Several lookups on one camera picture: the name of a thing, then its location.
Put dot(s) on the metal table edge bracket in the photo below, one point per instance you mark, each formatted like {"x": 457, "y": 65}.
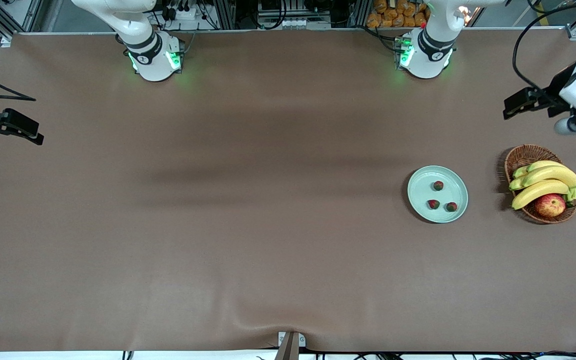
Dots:
{"x": 302, "y": 341}

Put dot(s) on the pale green plate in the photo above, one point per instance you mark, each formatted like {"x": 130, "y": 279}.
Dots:
{"x": 450, "y": 185}

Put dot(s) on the brown wooden bar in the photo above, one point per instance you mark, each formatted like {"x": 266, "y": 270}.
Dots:
{"x": 289, "y": 350}

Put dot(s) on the bag of orange buns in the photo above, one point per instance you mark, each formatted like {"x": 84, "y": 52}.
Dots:
{"x": 393, "y": 17}

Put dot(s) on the aluminium frame post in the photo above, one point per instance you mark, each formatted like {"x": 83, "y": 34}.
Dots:
{"x": 360, "y": 14}
{"x": 225, "y": 15}

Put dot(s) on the red apple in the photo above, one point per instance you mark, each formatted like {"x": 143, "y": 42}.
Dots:
{"x": 550, "y": 206}

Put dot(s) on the white connector block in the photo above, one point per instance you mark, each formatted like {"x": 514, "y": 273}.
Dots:
{"x": 295, "y": 22}

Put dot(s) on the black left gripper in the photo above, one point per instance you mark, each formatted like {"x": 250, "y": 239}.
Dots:
{"x": 560, "y": 91}

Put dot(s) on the yellow banana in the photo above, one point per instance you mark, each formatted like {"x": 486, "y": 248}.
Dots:
{"x": 553, "y": 173}
{"x": 538, "y": 190}
{"x": 543, "y": 164}

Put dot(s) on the metal table corner bracket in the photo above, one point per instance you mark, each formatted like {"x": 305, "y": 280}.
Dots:
{"x": 6, "y": 41}
{"x": 575, "y": 32}

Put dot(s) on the large table cover mat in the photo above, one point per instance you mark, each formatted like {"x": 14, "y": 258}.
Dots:
{"x": 268, "y": 250}

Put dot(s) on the brown wicker basket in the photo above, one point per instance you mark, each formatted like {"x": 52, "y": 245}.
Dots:
{"x": 523, "y": 155}

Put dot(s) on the red toy strawberry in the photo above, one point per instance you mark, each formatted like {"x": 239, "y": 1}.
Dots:
{"x": 451, "y": 206}
{"x": 438, "y": 185}
{"x": 433, "y": 204}

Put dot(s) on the white power strip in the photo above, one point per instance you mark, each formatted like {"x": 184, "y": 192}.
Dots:
{"x": 183, "y": 14}

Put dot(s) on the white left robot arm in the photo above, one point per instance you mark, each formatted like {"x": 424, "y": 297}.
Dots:
{"x": 430, "y": 50}

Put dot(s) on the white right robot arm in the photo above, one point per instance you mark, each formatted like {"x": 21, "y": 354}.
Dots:
{"x": 138, "y": 30}

